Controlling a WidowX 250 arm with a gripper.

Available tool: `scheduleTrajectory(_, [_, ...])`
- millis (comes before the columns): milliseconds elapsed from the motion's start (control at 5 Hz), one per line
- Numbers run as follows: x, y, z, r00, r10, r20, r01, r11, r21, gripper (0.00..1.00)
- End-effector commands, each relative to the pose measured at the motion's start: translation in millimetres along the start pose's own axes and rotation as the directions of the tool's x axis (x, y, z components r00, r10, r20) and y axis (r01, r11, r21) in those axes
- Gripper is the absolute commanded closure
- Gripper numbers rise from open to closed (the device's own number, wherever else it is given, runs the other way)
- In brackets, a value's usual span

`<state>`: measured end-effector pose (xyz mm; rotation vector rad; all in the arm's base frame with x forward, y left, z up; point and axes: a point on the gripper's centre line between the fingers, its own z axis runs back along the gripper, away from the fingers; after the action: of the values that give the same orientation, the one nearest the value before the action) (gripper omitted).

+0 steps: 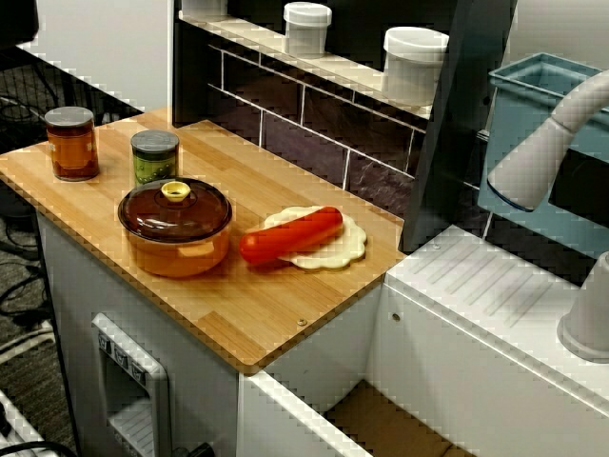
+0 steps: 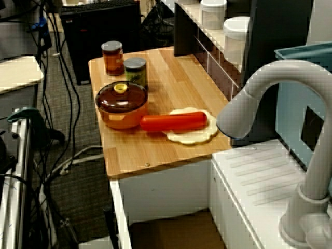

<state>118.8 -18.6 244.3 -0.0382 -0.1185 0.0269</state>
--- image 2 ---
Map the green peas can grey lid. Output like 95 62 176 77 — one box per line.
123 57 147 90

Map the brown transparent lid yellow knob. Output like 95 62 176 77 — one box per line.
95 81 149 113

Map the black cable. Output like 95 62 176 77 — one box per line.
46 10 81 159
38 38 52 130

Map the small white lidded jar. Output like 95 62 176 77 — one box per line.
199 0 228 30

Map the red toy sausage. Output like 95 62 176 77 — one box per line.
140 111 208 132

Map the grey toy faucet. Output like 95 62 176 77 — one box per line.
216 60 332 247

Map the cream desk board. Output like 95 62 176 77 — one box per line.
0 56 44 94

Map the large white lidded jar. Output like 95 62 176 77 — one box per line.
223 17 250 64

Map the white toy kitchen cabinet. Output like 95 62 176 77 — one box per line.
109 139 332 249

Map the black computer tower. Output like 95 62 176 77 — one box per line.
60 2 142 86

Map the cream shelf ledge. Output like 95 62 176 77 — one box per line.
176 0 246 75

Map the teal plastic bin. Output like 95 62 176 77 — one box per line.
274 41 332 169

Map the dark grey upright post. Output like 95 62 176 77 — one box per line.
232 0 314 146

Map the orange toy pot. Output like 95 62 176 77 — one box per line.
96 101 149 130

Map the cream flower-shaped plate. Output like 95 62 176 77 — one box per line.
162 107 220 145

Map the orange beans can grey lid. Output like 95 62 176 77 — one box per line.
101 40 125 77

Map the aluminium frame rail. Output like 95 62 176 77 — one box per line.
0 114 34 249

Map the white floor cable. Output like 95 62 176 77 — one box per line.
48 146 104 179

